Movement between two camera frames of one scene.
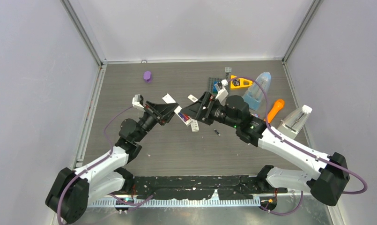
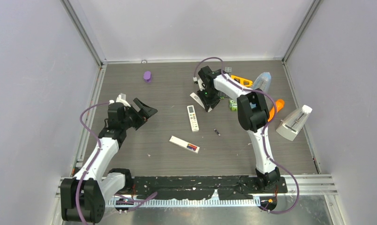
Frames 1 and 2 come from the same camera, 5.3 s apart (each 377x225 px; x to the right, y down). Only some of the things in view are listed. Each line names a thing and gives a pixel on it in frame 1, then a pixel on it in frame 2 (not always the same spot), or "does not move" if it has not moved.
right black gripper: [195, 110] to [213, 102]
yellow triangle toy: [236, 83] does not move
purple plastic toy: [147, 76] does not move
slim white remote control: [168, 100] to [183, 143]
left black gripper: [163, 112] to [144, 113]
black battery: [217, 132] does not move
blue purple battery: [182, 116] to [191, 147]
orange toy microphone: [279, 104] does not move
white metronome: [293, 125] does not move
